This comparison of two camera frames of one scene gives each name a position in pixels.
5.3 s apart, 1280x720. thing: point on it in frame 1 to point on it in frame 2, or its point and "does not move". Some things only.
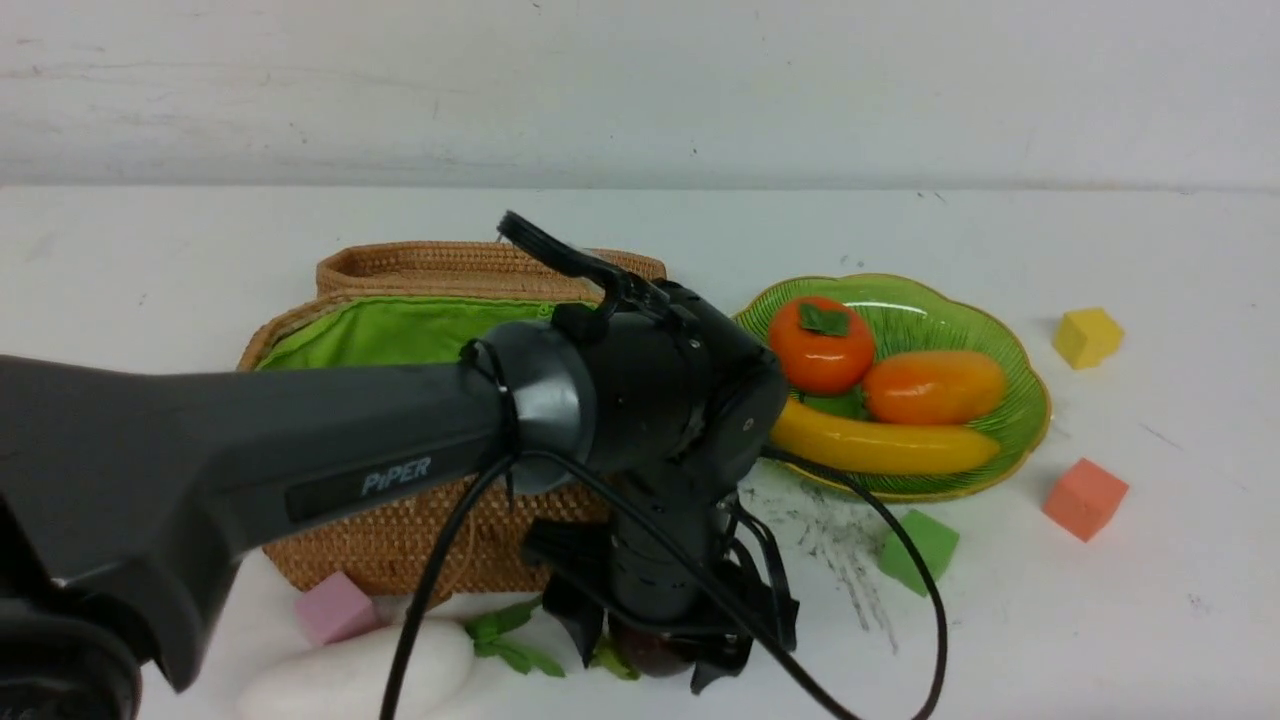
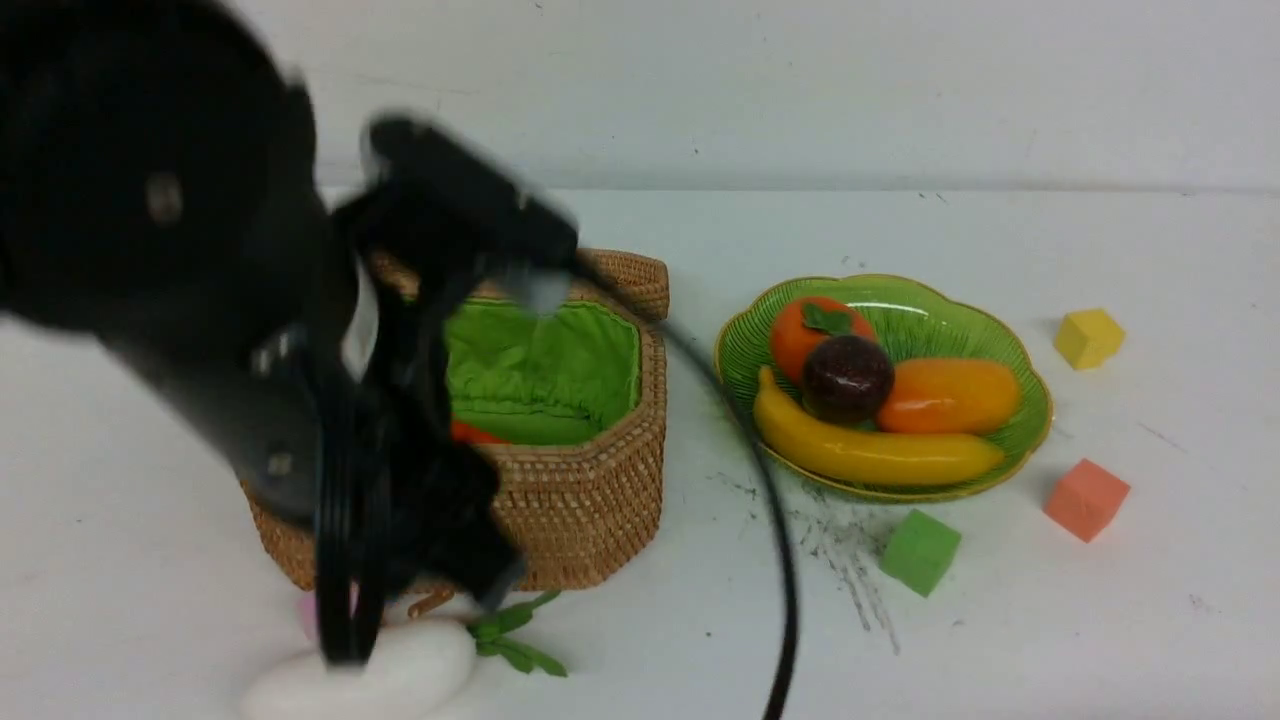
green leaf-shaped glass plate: x=907 y=314 does not move
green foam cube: x=933 y=543 does not move
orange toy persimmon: x=825 y=344 does not move
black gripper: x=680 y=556 to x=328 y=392
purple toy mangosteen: x=651 y=652 to x=847 y=380
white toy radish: x=350 y=678 does not move
